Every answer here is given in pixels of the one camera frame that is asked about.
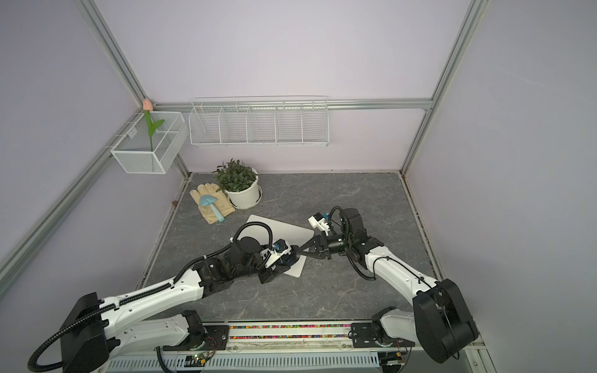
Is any silver laptop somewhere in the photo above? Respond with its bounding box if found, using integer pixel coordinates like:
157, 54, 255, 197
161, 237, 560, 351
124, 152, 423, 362
239, 214, 314, 278

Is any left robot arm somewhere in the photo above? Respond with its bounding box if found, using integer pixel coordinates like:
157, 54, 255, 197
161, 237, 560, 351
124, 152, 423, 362
27, 222, 304, 372

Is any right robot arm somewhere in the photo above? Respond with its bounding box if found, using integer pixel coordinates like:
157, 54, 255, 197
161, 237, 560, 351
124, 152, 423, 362
300, 206, 479, 363

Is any beige work glove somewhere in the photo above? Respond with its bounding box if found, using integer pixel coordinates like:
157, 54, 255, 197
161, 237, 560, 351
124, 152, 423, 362
190, 183, 236, 224

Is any potted green plant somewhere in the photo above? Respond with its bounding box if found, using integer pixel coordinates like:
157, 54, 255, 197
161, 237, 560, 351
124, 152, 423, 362
213, 159, 261, 210

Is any blue garden trowel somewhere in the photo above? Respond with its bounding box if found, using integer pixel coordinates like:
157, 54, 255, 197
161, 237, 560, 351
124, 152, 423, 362
200, 195, 225, 222

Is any pink artificial tulip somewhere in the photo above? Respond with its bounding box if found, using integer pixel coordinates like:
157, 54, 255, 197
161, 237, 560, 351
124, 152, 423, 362
142, 99, 164, 151

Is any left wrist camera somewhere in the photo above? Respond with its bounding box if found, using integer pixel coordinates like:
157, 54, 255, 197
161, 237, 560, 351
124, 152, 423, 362
264, 239, 292, 268

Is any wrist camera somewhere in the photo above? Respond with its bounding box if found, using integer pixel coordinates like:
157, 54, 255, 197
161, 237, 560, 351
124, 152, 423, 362
264, 239, 292, 268
308, 213, 331, 236

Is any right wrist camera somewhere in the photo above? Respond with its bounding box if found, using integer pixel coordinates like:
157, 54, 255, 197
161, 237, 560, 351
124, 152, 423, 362
308, 213, 331, 236

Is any aluminium front rail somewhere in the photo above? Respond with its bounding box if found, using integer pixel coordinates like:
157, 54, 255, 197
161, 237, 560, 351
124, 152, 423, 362
98, 320, 438, 372

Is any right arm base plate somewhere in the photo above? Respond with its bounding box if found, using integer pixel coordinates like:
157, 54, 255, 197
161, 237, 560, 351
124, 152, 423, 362
348, 321, 415, 348

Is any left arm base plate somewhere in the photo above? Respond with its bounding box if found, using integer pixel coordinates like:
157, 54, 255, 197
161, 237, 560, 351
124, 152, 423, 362
163, 324, 230, 351

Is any white wire shelf basket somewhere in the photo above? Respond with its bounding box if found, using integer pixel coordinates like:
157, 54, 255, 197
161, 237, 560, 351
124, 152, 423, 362
189, 96, 330, 146

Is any white mesh wall box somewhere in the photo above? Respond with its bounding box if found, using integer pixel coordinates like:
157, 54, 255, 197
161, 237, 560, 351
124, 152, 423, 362
111, 111, 189, 175

